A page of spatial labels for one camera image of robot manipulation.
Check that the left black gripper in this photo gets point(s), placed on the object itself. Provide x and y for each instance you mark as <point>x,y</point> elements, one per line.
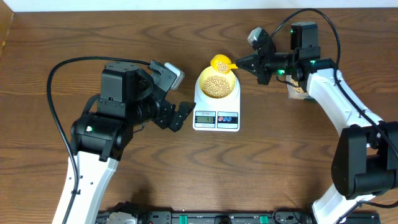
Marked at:
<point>164,119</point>

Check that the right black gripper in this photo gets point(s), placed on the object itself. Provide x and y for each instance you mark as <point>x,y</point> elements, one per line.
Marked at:
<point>254,65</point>

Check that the yellow measuring scoop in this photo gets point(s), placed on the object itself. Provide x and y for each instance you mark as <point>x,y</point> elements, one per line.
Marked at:
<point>223,58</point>

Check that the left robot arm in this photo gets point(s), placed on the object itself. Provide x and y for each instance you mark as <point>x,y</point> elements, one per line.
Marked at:
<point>129,98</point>

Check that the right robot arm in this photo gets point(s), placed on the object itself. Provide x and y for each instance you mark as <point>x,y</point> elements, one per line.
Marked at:
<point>365,161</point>

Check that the white digital kitchen scale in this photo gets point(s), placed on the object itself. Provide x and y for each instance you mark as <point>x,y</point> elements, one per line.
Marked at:
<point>217,114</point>

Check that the soybeans in scoop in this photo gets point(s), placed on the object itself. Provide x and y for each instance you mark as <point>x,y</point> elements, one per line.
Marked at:
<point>222,67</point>

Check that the soybeans in bowl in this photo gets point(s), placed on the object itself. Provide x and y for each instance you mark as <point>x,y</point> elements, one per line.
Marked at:
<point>216,87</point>

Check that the pale yellow bowl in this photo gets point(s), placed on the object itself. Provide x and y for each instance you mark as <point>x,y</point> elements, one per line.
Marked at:
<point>210,71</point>

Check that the clear plastic container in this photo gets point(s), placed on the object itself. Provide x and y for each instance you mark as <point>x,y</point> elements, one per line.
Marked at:
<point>294,95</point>

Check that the soybeans in container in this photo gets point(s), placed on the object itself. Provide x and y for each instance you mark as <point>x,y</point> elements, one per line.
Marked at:
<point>296,86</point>

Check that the cardboard panel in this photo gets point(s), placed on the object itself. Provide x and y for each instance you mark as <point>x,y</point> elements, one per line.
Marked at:
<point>6,17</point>

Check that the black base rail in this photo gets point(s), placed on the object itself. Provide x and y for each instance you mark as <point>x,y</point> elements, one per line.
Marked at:
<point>128,212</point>

